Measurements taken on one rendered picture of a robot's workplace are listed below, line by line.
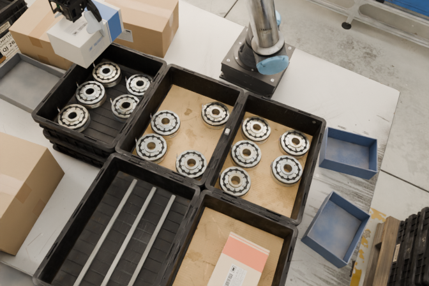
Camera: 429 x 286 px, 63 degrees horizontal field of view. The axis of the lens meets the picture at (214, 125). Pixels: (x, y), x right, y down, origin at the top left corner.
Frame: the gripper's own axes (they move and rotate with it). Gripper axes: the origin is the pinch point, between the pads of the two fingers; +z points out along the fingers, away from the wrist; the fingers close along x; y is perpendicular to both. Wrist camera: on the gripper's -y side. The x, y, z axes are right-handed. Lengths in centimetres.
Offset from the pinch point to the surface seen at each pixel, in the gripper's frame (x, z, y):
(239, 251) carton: 71, 20, 33
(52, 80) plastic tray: -26.7, 40.6, 2.9
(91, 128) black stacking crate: 8.4, 28.1, 18.5
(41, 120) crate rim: -0.9, 17.8, 27.6
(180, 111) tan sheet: 31.5, 28.1, -3.2
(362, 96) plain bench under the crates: 94, 42, -59
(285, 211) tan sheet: 80, 28, 14
